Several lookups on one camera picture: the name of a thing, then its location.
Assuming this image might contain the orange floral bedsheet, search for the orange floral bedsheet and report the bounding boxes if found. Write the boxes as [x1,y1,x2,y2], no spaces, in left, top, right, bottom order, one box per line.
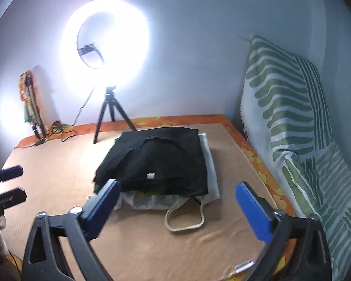
[5,114,296,281]

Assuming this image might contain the black pants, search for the black pants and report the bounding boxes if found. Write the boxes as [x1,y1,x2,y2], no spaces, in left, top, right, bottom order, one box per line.
[94,127,208,197]

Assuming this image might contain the colourful scarf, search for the colourful scarf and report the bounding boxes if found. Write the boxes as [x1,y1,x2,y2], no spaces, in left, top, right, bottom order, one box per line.
[18,70,47,140]

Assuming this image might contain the dark green folded garment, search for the dark green folded garment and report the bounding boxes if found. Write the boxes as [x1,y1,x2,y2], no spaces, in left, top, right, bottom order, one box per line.
[94,182,102,194]

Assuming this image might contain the black power cable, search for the black power cable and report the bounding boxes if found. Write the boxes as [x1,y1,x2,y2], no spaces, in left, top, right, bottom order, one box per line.
[14,89,94,150]

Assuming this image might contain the white tote bag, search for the white tote bag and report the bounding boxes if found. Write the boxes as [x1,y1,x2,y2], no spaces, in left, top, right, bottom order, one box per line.
[86,132,221,232]

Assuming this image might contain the white ring light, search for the white ring light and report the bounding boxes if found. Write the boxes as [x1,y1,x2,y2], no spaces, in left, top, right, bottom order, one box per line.
[55,0,151,95]

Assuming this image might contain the green striped white pillow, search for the green striped white pillow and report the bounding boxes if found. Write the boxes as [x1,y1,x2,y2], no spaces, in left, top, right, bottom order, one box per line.
[240,36,351,280]

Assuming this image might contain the black mini tripod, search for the black mini tripod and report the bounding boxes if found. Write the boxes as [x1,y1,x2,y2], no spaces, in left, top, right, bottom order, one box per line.
[93,86,137,144]

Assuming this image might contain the beige blanket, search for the beige blanket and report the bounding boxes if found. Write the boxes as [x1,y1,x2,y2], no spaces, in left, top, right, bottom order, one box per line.
[0,122,279,281]

